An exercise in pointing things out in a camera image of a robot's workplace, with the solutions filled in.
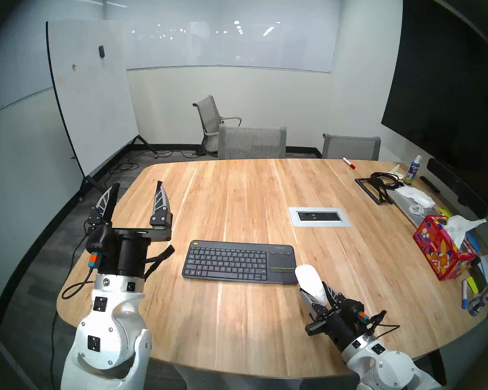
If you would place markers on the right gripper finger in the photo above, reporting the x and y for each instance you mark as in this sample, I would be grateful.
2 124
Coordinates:
334 297
313 310

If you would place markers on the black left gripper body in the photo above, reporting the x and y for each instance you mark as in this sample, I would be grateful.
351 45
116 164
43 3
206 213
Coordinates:
126 253

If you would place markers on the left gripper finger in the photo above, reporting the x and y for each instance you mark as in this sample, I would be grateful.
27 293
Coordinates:
161 214
105 204

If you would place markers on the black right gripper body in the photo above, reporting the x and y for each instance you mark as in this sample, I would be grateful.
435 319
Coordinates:
345 322

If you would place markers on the white mouse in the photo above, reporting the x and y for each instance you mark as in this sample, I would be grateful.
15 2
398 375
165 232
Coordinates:
309 279

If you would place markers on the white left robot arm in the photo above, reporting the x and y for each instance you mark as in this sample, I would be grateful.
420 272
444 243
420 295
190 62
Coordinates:
105 340

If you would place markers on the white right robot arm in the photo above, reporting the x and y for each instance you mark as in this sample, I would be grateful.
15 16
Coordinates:
386 371

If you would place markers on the silver table power outlet box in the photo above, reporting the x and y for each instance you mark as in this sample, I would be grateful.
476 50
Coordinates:
319 216

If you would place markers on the grey office chair with armrests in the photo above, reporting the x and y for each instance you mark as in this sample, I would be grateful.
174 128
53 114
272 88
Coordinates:
208 117

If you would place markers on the rolling white whiteboard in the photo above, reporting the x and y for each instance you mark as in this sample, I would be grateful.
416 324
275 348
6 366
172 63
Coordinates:
93 96

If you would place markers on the silver closed laptop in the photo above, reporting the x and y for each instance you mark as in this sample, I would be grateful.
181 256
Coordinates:
404 212

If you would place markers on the red floral tissue box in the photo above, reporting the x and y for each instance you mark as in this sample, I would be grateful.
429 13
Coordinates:
439 251

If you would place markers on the black laptop stand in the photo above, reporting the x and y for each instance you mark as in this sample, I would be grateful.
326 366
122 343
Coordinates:
368 188

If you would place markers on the wide grey mesh chair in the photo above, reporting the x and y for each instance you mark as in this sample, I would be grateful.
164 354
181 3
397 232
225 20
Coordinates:
252 143

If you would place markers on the blue whiteboard marker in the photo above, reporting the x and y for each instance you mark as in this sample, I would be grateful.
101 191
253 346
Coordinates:
464 295

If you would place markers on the white charger with cloth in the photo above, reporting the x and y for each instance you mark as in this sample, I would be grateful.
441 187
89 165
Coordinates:
417 195

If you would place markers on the red whiteboard marker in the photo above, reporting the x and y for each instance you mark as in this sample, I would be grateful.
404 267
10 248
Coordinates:
348 163

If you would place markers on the yellow sticky notes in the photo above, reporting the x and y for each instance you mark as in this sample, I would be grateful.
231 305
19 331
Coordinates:
444 213

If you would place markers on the grey black can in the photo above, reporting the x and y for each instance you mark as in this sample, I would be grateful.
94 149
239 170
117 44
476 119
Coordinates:
484 297

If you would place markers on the crumpled white tissue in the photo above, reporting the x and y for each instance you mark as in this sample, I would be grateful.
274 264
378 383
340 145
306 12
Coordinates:
396 170

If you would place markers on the white tissue sticking out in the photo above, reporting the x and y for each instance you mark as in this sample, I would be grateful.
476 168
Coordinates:
459 226

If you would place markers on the whiteboard cleaner spray bottle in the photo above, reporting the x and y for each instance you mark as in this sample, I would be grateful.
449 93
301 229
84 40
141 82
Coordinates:
412 174

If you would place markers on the blue flat object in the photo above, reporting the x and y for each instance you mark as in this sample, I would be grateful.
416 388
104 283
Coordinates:
473 241

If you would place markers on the low grey mesh chair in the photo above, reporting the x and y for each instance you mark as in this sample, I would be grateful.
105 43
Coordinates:
351 148

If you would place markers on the black video sound bar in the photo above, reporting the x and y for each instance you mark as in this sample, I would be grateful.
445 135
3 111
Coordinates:
459 188

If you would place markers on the glass wall whiteboard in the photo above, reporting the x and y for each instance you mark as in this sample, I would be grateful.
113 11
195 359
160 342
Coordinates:
236 27

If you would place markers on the large black wall screen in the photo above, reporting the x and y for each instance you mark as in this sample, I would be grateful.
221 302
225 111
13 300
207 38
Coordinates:
447 88

